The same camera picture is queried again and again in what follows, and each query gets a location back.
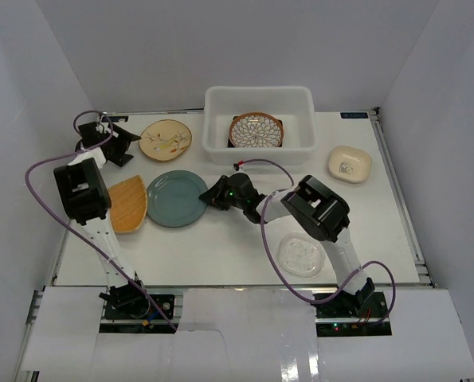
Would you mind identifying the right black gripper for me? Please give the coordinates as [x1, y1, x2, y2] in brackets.
[200, 176, 246, 211]

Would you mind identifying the floral round bowl plate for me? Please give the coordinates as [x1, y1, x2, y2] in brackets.
[228, 111, 284, 149]

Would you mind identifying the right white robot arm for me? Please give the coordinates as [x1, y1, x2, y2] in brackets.
[198, 173, 375, 318]

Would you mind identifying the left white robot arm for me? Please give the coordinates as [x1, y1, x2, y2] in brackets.
[53, 122, 150, 318]

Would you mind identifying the white plastic bin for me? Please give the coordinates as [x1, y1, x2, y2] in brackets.
[202, 86, 319, 165]

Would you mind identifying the beige bird painted plate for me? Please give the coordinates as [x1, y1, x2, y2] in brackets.
[139, 119, 192, 162]

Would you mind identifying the teal round plate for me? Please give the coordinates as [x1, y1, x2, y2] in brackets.
[147, 170, 208, 228]

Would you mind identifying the orange woven fan plate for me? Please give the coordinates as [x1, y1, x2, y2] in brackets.
[108, 175, 147, 234]

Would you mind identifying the clear glass plate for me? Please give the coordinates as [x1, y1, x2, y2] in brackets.
[276, 232, 326, 279]

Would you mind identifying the cream panda dish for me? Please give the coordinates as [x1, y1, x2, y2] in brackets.
[327, 146, 372, 184]

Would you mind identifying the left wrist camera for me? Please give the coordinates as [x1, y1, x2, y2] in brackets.
[95, 120, 118, 140]

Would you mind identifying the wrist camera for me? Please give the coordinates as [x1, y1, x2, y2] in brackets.
[233, 161, 245, 173]
[95, 120, 118, 140]

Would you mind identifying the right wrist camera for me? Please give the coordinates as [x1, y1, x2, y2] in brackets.
[233, 161, 245, 173]

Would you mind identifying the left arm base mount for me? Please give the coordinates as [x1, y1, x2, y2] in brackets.
[99, 284, 180, 334]

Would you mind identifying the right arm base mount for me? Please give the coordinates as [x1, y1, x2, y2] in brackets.
[314, 292, 392, 338]

